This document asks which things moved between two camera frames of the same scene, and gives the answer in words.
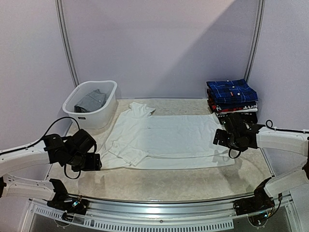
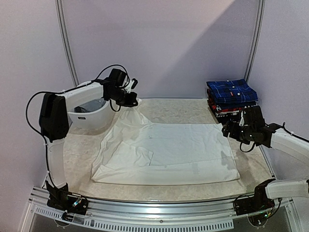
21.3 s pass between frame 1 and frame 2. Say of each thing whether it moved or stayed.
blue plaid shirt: stayed
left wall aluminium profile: stayed
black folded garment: stayed
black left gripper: moved
